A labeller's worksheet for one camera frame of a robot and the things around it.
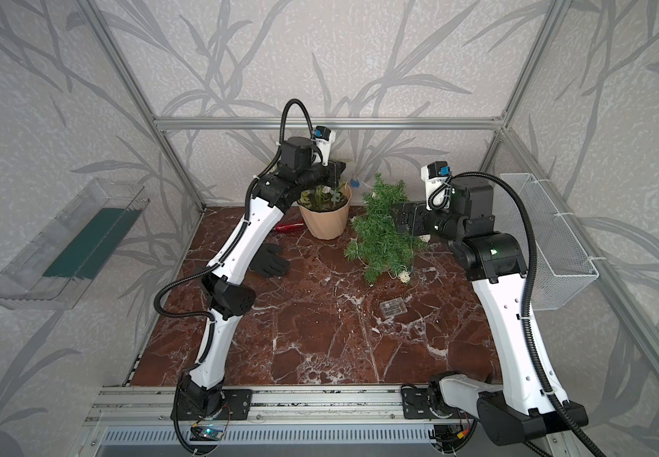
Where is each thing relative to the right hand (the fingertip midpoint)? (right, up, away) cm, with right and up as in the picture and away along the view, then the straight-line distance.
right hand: (405, 202), depth 65 cm
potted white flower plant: (-22, +1, +38) cm, 44 cm away
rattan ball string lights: (+3, -20, +18) cm, 27 cm away
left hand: (-14, +12, +13) cm, 22 cm away
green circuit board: (-49, -58, +6) cm, 76 cm away
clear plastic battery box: (+1, -32, +26) cm, 41 cm away
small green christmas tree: (-5, -9, +18) cm, 21 cm away
